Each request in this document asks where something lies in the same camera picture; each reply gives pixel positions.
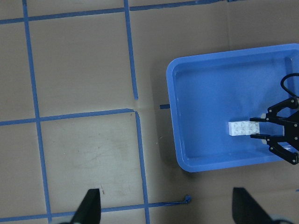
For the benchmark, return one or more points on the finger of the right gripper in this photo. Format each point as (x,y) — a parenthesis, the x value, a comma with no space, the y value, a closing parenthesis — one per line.
(259,136)
(256,119)

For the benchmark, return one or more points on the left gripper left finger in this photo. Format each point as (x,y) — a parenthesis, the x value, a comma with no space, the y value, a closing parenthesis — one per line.
(89,211)

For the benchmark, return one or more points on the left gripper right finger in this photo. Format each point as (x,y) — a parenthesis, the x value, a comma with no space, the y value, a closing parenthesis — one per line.
(246,210)

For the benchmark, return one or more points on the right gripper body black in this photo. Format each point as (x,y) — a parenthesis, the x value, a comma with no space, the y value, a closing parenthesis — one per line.
(290,130)

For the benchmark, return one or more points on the white block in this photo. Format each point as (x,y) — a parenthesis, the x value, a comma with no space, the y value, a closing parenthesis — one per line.
(237,128)
(252,127)

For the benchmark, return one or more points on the blue plastic tray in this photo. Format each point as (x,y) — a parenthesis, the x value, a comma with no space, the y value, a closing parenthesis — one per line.
(208,91)

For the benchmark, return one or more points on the brown paper table cover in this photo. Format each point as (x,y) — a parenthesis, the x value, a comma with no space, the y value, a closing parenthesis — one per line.
(83,104)

